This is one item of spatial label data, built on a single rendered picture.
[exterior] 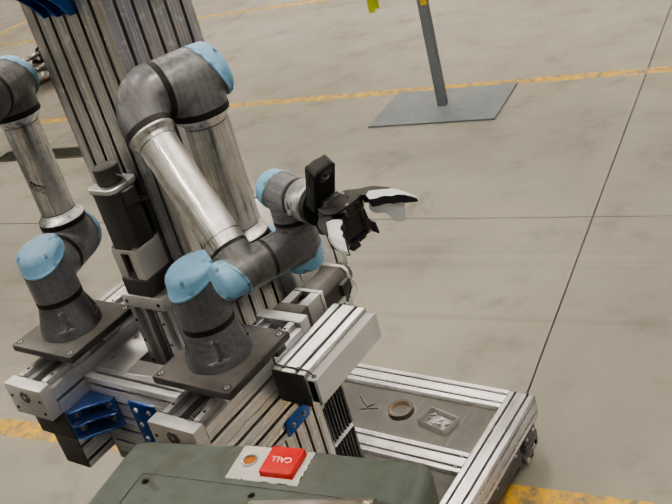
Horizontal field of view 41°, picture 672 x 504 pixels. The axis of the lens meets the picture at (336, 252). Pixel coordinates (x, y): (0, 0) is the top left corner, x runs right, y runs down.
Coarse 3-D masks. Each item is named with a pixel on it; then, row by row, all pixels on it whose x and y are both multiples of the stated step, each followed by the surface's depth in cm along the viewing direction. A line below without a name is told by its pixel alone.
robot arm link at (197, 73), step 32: (160, 64) 168; (192, 64) 170; (224, 64) 172; (192, 96) 170; (224, 96) 176; (192, 128) 175; (224, 128) 178; (224, 160) 180; (224, 192) 182; (256, 224) 189; (256, 288) 192
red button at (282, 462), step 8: (272, 448) 148; (280, 448) 147; (288, 448) 147; (296, 448) 146; (272, 456) 146; (280, 456) 146; (288, 456) 145; (296, 456) 145; (304, 456) 146; (264, 464) 145; (272, 464) 144; (280, 464) 144; (288, 464) 143; (296, 464) 143; (264, 472) 144; (272, 472) 143; (280, 472) 142; (288, 472) 142; (296, 472) 143
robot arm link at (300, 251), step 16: (288, 224) 164; (304, 224) 163; (272, 240) 162; (288, 240) 163; (304, 240) 164; (320, 240) 168; (288, 256) 163; (304, 256) 165; (320, 256) 167; (304, 272) 167
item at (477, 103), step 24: (432, 24) 594; (432, 48) 597; (432, 72) 607; (408, 96) 650; (432, 96) 638; (456, 96) 627; (480, 96) 615; (504, 96) 605; (384, 120) 620; (408, 120) 609; (432, 120) 599; (456, 120) 588; (480, 120) 581
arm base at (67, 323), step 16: (80, 288) 220; (64, 304) 216; (80, 304) 218; (96, 304) 225; (48, 320) 217; (64, 320) 217; (80, 320) 218; (96, 320) 221; (48, 336) 218; (64, 336) 217; (80, 336) 218
